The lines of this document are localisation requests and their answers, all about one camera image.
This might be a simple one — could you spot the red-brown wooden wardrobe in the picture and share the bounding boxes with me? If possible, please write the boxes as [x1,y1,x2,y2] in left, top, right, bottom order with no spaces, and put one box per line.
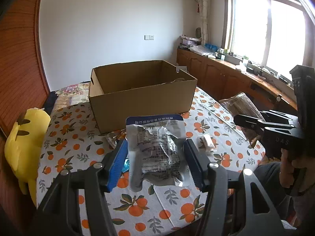
[1,0,50,137]

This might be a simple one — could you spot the orange-print white bed sheet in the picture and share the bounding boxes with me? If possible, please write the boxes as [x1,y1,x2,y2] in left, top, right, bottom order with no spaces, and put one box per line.
[36,86,268,236]

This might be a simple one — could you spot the long wooden cabinet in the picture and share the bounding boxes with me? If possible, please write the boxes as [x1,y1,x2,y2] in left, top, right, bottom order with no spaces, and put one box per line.
[176,49,297,115]

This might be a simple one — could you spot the small white wrapped snack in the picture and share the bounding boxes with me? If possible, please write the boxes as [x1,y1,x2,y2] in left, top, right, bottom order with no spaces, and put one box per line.
[198,134,216,156]

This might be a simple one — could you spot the white wall switch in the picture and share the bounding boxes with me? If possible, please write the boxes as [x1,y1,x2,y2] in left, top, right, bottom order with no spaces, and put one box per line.
[145,35,154,41]

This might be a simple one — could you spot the white paper bag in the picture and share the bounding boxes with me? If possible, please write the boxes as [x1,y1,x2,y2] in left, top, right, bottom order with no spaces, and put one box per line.
[176,63,187,73]

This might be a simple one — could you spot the silver orange snack packet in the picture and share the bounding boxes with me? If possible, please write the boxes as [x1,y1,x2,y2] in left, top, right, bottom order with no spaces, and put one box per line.
[105,129,127,149]

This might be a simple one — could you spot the teal snack packet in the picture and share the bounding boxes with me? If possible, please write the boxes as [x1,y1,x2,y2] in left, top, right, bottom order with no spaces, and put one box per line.
[122,158,130,173]

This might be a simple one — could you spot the person's right hand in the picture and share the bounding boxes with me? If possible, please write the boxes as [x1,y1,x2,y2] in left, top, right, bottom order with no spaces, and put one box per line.
[279,149,314,192]

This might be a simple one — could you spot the wood-framed window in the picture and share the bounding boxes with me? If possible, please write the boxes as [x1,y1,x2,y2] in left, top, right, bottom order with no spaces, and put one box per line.
[222,0,314,76]

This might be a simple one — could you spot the blue bottles on cabinet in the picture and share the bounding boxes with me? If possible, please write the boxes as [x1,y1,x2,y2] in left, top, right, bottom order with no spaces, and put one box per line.
[205,43,220,53]

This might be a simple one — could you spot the brown striped snack bag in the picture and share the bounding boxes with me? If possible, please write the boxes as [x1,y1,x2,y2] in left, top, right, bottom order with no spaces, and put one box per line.
[219,92,264,148]

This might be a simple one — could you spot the stack of books and papers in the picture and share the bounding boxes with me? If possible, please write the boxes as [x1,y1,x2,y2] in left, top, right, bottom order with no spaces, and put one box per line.
[178,35,201,50]

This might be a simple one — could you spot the patterned white curtain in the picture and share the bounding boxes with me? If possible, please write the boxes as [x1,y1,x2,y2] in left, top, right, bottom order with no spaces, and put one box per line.
[198,0,210,46]

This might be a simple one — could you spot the brown cardboard box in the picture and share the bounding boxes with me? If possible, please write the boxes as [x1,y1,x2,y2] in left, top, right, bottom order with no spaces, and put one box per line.
[89,60,197,134]

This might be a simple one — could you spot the yellow plush toy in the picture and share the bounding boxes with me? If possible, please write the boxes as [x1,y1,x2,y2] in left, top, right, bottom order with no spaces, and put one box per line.
[4,108,51,204]

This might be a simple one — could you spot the silver blue snack packet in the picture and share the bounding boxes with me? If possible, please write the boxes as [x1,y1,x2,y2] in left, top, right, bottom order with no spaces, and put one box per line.
[125,114,191,192]

